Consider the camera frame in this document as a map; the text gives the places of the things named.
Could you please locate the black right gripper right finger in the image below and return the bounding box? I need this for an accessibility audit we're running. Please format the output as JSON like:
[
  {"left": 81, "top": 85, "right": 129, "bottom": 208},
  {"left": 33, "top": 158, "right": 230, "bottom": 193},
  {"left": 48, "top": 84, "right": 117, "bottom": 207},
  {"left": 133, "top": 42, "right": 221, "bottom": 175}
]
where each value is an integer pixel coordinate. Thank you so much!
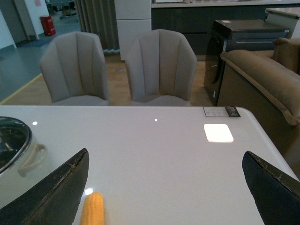
[{"left": 242, "top": 151, "right": 300, "bottom": 225}]

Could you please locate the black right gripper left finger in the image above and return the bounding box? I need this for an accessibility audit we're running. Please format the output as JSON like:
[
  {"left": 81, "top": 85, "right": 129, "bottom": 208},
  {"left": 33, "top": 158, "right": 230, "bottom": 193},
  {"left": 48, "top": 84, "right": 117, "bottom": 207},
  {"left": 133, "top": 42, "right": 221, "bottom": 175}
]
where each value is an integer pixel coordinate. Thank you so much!
[{"left": 0, "top": 149, "right": 89, "bottom": 225}]

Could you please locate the yellow corn cob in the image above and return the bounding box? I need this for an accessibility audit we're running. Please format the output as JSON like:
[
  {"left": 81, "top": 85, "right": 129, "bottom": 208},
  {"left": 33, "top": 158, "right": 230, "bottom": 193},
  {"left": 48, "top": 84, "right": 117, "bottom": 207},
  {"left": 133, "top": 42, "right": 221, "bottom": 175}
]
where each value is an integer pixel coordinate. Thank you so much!
[{"left": 80, "top": 192, "right": 105, "bottom": 225}]

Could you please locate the white electric cooking pot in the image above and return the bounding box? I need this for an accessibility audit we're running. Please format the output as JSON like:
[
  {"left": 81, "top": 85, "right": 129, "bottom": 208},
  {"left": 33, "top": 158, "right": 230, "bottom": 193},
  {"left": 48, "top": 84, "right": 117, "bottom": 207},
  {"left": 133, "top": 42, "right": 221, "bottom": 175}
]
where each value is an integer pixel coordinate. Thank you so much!
[{"left": 0, "top": 131, "right": 51, "bottom": 208}]

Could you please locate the black white table label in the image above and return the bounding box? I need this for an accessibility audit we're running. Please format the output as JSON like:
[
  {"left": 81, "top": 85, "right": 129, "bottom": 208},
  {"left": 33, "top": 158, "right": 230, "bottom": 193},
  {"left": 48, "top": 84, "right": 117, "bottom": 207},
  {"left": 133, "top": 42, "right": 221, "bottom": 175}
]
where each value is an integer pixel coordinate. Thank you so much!
[{"left": 203, "top": 106, "right": 240, "bottom": 117}]

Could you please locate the brown fabric sofa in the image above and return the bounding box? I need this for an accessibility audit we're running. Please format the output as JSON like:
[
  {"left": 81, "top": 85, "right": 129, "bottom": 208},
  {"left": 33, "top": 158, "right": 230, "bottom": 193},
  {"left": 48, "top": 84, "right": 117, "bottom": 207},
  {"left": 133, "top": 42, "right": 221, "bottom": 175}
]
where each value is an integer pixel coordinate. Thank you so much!
[{"left": 217, "top": 38, "right": 300, "bottom": 167}]

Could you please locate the left beige upholstered chair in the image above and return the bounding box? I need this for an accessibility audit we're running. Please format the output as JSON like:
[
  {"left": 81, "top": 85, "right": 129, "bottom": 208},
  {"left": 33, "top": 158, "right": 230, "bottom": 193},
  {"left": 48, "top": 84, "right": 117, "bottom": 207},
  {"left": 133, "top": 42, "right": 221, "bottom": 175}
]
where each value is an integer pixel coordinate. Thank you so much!
[{"left": 39, "top": 31, "right": 109, "bottom": 106}]

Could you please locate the beige upholstered chair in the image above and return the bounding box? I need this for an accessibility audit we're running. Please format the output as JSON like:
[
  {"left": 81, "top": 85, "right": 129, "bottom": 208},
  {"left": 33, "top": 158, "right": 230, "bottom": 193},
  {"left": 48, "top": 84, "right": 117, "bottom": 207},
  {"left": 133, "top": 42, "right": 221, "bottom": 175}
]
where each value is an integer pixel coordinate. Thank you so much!
[
  {"left": 125, "top": 29, "right": 197, "bottom": 106},
  {"left": 39, "top": 31, "right": 109, "bottom": 106}
]

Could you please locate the black washing machine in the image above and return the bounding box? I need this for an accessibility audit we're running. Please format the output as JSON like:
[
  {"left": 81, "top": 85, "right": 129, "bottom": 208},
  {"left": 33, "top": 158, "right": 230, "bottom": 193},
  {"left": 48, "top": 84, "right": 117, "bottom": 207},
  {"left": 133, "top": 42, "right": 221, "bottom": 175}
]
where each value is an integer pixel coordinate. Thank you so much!
[{"left": 203, "top": 19, "right": 289, "bottom": 106}]

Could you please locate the right beige upholstered chair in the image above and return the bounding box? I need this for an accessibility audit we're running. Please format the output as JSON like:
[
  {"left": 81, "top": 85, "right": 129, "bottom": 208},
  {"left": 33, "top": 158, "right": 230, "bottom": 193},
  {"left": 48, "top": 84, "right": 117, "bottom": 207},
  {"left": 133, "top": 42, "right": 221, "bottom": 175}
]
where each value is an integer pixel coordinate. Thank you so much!
[{"left": 125, "top": 29, "right": 197, "bottom": 106}]

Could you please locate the red fire extinguisher box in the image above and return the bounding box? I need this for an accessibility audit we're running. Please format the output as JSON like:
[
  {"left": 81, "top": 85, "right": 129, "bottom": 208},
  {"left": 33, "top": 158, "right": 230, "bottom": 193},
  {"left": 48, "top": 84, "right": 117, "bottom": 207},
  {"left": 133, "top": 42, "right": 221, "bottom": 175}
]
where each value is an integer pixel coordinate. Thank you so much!
[{"left": 40, "top": 15, "right": 56, "bottom": 36}]

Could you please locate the grey curtain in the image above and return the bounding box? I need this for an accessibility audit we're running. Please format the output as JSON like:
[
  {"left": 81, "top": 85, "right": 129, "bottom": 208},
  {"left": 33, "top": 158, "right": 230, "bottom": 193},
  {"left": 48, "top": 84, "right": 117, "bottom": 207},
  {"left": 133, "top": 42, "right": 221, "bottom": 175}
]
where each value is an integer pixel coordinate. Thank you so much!
[{"left": 75, "top": 0, "right": 120, "bottom": 50}]

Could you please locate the dark kitchen counter cabinet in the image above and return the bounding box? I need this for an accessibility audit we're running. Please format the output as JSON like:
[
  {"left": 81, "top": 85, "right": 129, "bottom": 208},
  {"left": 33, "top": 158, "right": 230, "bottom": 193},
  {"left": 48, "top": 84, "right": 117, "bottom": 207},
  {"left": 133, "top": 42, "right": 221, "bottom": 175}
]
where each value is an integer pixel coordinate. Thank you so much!
[{"left": 151, "top": 1, "right": 300, "bottom": 61}]

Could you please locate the white pillar cabinet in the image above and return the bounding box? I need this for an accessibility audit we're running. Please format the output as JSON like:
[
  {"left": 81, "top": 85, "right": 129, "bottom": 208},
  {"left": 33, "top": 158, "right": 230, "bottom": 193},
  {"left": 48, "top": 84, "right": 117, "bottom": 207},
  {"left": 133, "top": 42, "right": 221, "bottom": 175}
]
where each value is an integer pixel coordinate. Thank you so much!
[{"left": 114, "top": 0, "right": 152, "bottom": 60}]

